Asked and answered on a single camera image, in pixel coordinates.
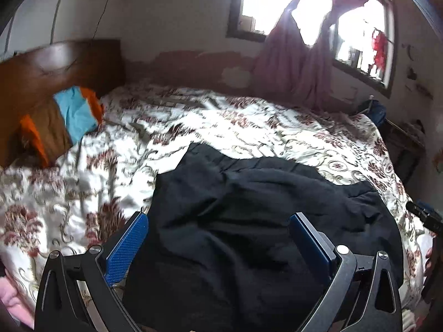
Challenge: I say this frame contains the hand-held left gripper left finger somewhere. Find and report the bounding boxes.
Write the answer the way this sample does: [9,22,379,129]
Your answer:
[35,210,149,332]

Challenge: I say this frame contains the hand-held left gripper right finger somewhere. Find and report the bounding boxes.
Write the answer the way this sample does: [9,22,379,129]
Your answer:
[289,212,404,332]

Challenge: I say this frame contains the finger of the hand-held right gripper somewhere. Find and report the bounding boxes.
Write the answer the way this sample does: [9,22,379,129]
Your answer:
[406,201,443,237]

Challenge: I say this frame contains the black smooth garment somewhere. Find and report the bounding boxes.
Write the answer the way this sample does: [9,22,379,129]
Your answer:
[123,142,405,332]

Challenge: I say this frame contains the dark side table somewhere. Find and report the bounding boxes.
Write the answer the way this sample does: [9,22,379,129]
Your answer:
[381,118,426,180]

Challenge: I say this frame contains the blue cloth bundle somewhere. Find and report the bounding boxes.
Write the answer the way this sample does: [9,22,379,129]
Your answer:
[367,98,386,127]

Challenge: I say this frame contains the pink cloth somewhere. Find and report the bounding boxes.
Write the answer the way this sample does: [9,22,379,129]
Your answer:
[0,277,35,329]

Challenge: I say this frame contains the floral patterned bedspread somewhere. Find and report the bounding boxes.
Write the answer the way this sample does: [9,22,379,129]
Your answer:
[0,79,430,332]

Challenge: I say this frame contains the orange blue brown pillow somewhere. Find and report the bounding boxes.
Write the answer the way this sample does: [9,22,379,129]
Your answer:
[19,86,104,168]

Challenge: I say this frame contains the red window ornament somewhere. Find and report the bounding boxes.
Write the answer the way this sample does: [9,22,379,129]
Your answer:
[370,29,386,70]

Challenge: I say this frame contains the pink curtain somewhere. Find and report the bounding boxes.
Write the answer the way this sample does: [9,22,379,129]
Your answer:
[251,0,388,109]

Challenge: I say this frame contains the brown wooden headboard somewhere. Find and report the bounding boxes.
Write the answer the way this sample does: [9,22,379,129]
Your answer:
[0,39,126,168]

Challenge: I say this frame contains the dark framed window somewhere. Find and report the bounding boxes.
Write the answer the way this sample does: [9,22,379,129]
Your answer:
[226,0,398,97]

